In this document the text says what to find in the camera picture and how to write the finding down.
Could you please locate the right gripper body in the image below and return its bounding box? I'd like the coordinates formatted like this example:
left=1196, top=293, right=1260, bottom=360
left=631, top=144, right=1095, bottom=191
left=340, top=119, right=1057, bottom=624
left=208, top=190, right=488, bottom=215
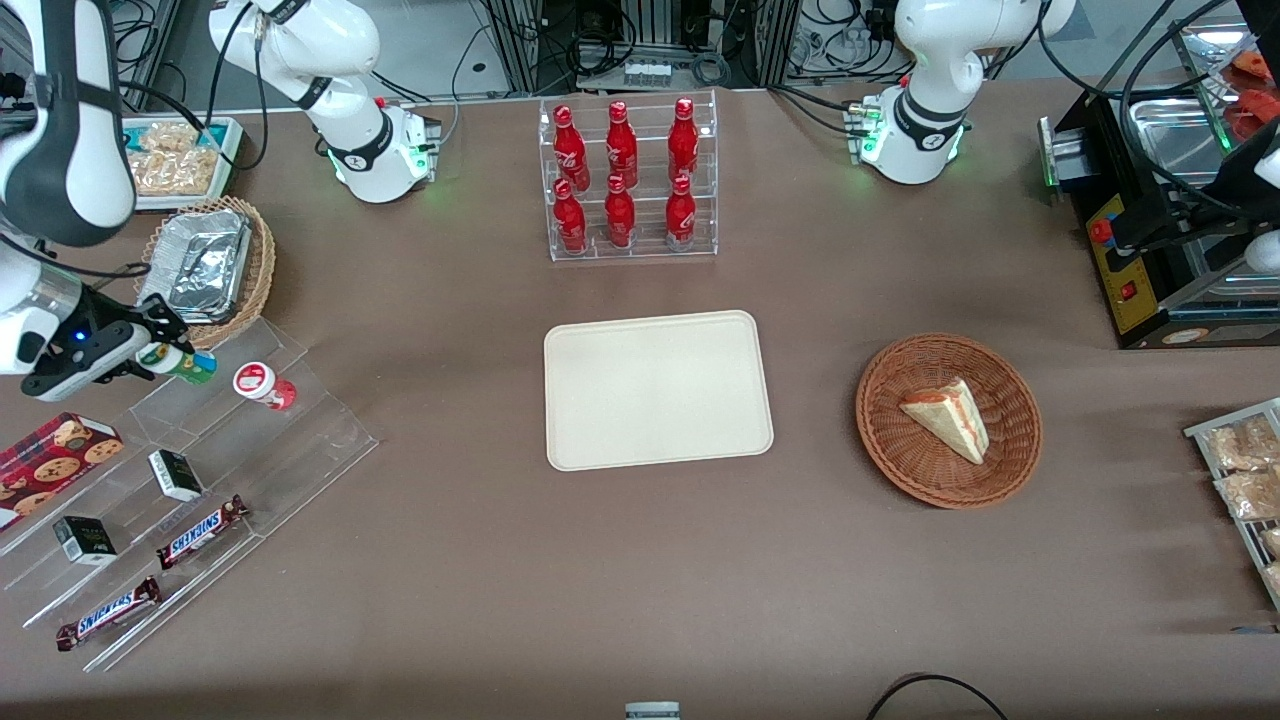
left=0, top=285, right=96, bottom=376

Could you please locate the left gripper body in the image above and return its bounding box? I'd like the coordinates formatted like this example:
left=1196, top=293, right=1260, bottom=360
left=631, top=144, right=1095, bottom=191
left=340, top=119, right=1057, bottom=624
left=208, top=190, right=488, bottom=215
left=1213, top=120, right=1280, bottom=273

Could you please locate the aluminium foil tray stack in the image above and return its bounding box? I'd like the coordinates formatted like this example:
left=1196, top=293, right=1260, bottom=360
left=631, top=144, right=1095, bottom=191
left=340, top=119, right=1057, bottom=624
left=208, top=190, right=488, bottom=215
left=138, top=209, right=253, bottom=325

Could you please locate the tray of packaged snacks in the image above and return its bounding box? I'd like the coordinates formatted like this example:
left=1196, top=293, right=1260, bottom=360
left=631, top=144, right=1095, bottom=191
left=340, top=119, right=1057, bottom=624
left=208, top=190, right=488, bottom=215
left=1184, top=398, right=1280, bottom=613

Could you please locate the beige plastic tray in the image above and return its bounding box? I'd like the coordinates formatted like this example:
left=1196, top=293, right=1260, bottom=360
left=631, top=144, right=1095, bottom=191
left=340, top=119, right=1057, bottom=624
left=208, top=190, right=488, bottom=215
left=543, top=310, right=775, bottom=472

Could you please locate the black sealing machine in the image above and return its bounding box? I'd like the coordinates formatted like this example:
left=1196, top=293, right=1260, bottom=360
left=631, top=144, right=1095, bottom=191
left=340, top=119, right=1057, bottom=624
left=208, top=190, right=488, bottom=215
left=1038, top=90, right=1280, bottom=350

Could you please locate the light wicker basket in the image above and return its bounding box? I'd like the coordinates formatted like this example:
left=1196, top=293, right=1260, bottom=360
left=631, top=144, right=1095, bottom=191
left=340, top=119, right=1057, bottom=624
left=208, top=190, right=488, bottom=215
left=133, top=196, right=277, bottom=350

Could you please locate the small black box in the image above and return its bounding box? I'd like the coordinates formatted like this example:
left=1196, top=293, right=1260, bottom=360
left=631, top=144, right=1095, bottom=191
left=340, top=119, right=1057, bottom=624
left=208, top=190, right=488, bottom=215
left=148, top=449, right=205, bottom=503
left=52, top=515, right=118, bottom=566

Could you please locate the red cookie box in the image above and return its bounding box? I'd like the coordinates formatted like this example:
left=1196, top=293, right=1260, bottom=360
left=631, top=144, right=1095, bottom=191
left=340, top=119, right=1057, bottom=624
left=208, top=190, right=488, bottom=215
left=0, top=412, right=125, bottom=531

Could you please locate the large rice cracker bag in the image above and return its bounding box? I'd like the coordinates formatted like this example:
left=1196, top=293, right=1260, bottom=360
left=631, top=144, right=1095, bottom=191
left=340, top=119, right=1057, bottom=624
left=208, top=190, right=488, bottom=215
left=130, top=148, right=221, bottom=196

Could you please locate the white snack bin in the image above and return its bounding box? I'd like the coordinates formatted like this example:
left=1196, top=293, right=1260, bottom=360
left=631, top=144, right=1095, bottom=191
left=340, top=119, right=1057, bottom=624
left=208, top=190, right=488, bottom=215
left=120, top=116, right=246, bottom=213

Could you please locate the Snickers bar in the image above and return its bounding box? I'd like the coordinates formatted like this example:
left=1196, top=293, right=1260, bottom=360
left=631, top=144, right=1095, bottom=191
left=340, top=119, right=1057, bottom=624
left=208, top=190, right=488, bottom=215
left=156, top=495, right=250, bottom=571
left=56, top=576, right=162, bottom=652

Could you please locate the clear acrylic stepped display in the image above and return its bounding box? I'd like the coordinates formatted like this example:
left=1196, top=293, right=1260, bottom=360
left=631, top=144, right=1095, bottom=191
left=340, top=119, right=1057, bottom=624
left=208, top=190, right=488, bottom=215
left=0, top=318, right=380, bottom=673

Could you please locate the small rice cracker bag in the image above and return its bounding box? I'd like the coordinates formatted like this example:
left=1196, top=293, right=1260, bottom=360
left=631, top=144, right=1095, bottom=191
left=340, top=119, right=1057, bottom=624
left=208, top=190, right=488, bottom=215
left=128, top=122, right=201, bottom=153

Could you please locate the clear cracker bag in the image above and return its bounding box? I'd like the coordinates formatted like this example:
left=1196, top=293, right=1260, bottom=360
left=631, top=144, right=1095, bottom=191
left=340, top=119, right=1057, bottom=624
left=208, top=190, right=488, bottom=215
left=1203, top=415, right=1280, bottom=471
left=1215, top=468, right=1280, bottom=521

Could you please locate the wrapped sandwich wedge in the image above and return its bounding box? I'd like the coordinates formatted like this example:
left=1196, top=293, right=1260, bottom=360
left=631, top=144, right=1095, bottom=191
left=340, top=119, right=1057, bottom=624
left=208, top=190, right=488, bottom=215
left=899, top=377, right=991, bottom=466

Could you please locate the brown wicker basket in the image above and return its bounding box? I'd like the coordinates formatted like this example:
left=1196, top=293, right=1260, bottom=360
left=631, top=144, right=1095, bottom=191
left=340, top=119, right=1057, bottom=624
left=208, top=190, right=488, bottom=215
left=855, top=333, right=1044, bottom=510

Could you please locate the red cola bottle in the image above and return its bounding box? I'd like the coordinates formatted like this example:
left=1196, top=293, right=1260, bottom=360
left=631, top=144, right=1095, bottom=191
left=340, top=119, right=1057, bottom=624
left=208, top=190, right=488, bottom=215
left=604, top=174, right=636, bottom=249
left=553, top=178, right=587, bottom=254
left=665, top=174, right=697, bottom=251
left=605, top=100, right=639, bottom=191
left=553, top=104, right=591, bottom=193
left=668, top=97, right=700, bottom=186

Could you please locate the clear acrylic bottle rack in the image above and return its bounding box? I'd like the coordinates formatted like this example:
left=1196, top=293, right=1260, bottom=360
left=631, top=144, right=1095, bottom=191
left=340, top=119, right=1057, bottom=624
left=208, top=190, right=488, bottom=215
left=538, top=88, right=719, bottom=263

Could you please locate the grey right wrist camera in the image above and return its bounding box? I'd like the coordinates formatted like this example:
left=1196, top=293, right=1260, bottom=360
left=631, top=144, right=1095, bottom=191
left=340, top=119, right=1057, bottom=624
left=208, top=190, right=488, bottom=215
left=20, top=320, right=153, bottom=402

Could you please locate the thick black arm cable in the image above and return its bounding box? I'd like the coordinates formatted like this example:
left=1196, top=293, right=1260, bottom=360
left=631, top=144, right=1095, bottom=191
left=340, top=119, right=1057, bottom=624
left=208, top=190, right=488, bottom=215
left=1118, top=0, right=1241, bottom=216

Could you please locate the black floor cable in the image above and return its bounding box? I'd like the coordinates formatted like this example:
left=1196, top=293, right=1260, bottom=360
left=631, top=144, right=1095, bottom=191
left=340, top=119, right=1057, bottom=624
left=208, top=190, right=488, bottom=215
left=865, top=674, right=1011, bottom=720

